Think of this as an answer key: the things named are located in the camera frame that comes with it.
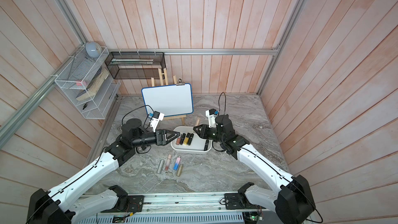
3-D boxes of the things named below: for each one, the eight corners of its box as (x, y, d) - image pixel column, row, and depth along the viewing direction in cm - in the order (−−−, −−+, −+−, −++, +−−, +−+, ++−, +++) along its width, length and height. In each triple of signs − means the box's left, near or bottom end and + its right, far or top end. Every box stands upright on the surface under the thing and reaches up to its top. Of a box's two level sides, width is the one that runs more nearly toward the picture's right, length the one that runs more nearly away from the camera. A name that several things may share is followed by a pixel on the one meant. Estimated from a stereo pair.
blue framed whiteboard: (151, 121, 107) (140, 94, 86) (153, 112, 112) (144, 84, 91) (192, 121, 107) (192, 93, 86) (192, 112, 112) (192, 84, 91)
